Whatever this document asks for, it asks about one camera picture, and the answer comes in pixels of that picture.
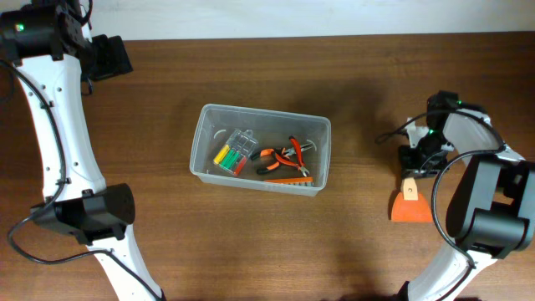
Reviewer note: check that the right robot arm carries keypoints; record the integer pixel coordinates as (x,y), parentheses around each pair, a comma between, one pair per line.
(459,173)

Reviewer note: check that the clear plastic container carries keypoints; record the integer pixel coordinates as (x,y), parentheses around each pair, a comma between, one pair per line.
(271,129)

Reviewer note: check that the clear case coloured screwdrivers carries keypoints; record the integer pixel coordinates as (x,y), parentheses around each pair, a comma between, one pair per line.
(235,153)

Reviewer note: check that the wooden handle orange scraper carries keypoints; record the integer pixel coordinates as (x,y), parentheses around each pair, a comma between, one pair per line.
(410,205)

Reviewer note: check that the small red cutting pliers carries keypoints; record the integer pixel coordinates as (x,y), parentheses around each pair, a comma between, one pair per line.
(294,157)

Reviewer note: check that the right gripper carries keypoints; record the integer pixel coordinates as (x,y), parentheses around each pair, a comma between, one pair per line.
(409,168)

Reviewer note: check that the orange black long-nose pliers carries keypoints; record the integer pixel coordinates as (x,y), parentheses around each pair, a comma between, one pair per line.
(265,156)

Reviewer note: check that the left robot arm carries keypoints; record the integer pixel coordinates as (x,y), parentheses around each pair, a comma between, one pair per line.
(48,47)

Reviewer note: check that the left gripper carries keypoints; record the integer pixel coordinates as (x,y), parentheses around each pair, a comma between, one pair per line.
(116,59)

